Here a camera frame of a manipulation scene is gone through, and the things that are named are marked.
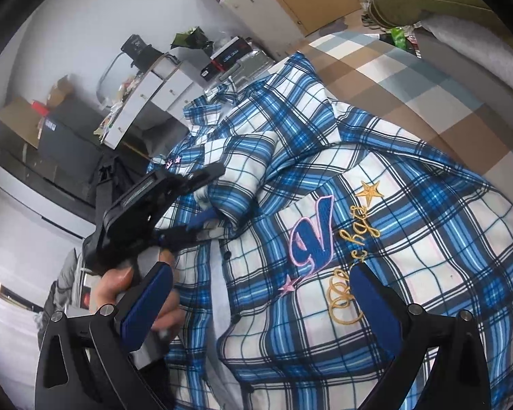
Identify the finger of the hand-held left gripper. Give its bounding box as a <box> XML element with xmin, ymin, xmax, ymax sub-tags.
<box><xmin>174</xmin><ymin>164</ymin><xmax>226</xmax><ymax>198</ymax></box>
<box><xmin>156</xmin><ymin>209</ymin><xmax>220</xmax><ymax>251</ymax></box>

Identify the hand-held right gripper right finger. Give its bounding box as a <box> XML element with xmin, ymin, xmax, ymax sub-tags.
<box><xmin>348</xmin><ymin>260</ymin><xmax>503</xmax><ymax>410</ymax></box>

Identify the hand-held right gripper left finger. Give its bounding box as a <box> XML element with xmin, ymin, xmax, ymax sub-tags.
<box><xmin>34</xmin><ymin>260</ymin><xmax>176</xmax><ymax>410</ymax></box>

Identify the blue plaid shirt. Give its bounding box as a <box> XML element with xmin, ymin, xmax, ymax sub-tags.
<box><xmin>147</xmin><ymin>51</ymin><xmax>513</xmax><ymax>410</ymax></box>

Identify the person's left hand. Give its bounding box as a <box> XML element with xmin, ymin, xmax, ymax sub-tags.
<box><xmin>89</xmin><ymin>248</ymin><xmax>185</xmax><ymax>339</ymax></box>

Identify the grey jacket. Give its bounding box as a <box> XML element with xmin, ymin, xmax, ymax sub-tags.
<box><xmin>36</xmin><ymin>248</ymin><xmax>95</xmax><ymax>342</ymax></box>

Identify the black low cabinet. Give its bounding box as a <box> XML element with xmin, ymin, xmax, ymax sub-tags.
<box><xmin>0</xmin><ymin>137</ymin><xmax>112</xmax><ymax>231</ymax></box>

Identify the white desk with drawers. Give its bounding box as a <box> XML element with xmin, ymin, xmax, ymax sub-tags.
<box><xmin>103</xmin><ymin>51</ymin><xmax>278</xmax><ymax>150</ymax></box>

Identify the dark grey storage box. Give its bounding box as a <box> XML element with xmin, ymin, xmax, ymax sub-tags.
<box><xmin>36</xmin><ymin>105</ymin><xmax>107</xmax><ymax>163</ymax></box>

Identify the pile of colourful packets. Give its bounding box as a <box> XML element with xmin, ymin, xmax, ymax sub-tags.
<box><xmin>94</xmin><ymin>74</ymin><xmax>142</xmax><ymax>137</ymax></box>

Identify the silver metal tray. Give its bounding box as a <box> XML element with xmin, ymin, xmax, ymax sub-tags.
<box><xmin>222</xmin><ymin>49</ymin><xmax>276</xmax><ymax>92</ymax></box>

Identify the black box with red stripe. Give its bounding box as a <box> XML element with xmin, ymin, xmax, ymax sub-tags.
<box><xmin>200</xmin><ymin>36</ymin><xmax>253</xmax><ymax>82</ymax></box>

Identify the dark green bag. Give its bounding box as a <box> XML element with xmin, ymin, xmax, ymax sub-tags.
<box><xmin>170</xmin><ymin>27</ymin><xmax>214</xmax><ymax>56</ymax></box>

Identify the cardboard box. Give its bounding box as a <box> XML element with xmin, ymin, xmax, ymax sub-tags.
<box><xmin>0</xmin><ymin>74</ymin><xmax>75</xmax><ymax>148</ymax></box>

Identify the white cabinet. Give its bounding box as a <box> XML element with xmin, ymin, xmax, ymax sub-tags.
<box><xmin>220</xmin><ymin>0</ymin><xmax>308</xmax><ymax>58</ymax></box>

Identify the checked bed sheet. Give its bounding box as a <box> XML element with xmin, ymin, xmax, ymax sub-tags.
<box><xmin>299</xmin><ymin>30</ymin><xmax>513</xmax><ymax>189</ymax></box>

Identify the green packet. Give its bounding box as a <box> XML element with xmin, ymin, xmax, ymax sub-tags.
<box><xmin>389</xmin><ymin>28</ymin><xmax>411</xmax><ymax>50</ymax></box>

